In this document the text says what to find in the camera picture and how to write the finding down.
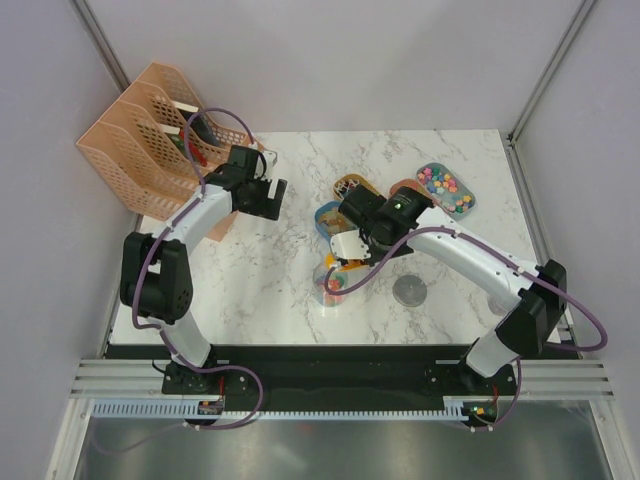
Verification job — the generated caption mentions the yellow plastic scoop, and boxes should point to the yellow plastic scoop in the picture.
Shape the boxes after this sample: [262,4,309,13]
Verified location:
[324,253,368,272]

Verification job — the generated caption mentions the pink gummy tray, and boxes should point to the pink gummy tray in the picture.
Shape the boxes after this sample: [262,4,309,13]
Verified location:
[389,178,426,196]

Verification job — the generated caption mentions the tan lollipop tray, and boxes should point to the tan lollipop tray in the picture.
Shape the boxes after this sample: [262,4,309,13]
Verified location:
[332,173,379,201]

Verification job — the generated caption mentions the light blue star candy tray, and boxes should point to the light blue star candy tray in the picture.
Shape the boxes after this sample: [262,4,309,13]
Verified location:
[415,162,477,220]

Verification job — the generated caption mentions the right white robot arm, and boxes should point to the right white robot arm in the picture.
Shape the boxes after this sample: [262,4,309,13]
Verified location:
[331,186,566,394]

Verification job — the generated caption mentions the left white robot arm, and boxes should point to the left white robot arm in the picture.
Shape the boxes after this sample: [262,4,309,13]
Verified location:
[119,146,287,395]

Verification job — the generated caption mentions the peach desk organizer tray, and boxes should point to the peach desk organizer tray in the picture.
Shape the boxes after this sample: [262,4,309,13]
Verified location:
[205,140,277,242]

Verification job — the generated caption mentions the grey metal jar lid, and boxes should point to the grey metal jar lid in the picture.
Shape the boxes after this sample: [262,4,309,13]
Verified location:
[392,274,428,308]

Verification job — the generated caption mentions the clear glass jar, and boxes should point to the clear glass jar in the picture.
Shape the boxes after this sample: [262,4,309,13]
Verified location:
[312,264,348,318]

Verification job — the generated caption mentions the books in file rack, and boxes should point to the books in file rack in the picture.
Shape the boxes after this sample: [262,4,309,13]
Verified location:
[172,100,220,166]

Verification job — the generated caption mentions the peach file organizer rack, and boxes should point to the peach file organizer rack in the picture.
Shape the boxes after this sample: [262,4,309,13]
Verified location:
[77,63,251,221]

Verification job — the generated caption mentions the small purple candy cup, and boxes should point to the small purple candy cup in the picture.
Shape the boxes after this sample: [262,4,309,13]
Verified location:
[487,296,508,317]

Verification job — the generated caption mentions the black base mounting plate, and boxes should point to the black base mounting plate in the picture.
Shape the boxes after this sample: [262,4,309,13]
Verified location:
[102,343,521,434]

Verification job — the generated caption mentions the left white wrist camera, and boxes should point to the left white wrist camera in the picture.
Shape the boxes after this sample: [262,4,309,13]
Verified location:
[250,142,278,181]

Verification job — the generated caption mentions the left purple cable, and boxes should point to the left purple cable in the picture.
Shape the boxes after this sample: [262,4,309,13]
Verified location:
[89,106,266,455]

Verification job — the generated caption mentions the white slotted cable duct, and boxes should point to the white slotted cable duct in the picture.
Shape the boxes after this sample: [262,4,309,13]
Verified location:
[91,398,469,421]

